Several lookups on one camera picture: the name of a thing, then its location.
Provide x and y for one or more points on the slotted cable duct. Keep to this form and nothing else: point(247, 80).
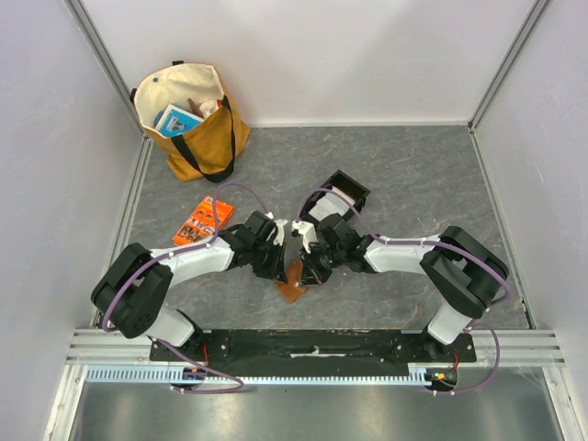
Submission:
point(180, 375)

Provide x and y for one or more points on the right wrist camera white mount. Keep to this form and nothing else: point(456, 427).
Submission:
point(306, 231)

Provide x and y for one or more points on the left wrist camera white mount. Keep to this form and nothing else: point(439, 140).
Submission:
point(277, 235)

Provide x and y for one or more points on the brown leather card holder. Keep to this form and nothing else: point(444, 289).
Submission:
point(292, 290)

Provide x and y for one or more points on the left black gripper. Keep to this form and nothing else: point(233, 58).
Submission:
point(277, 271)

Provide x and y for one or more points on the brown item in bag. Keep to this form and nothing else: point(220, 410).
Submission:
point(194, 108)

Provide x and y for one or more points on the orange booklet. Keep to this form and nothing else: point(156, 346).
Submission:
point(200, 224)

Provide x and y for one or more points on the aluminium frame rail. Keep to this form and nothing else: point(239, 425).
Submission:
point(519, 348)

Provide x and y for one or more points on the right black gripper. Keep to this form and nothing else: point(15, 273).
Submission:
point(312, 265)

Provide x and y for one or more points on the blue book in bag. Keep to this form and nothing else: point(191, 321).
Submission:
point(175, 121)

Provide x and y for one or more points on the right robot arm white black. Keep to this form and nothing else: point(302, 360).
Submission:
point(466, 274)

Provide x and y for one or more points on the mustard canvas tote bag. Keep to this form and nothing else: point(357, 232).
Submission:
point(208, 150)

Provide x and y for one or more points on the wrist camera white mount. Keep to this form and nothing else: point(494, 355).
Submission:
point(306, 231)
point(277, 235)

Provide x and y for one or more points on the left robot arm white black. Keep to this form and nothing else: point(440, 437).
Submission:
point(131, 294)

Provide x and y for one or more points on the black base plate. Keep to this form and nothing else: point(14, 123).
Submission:
point(322, 352)

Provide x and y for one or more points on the black card box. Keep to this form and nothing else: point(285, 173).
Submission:
point(346, 183)

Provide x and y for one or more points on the white card stack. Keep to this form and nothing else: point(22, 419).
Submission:
point(327, 203)

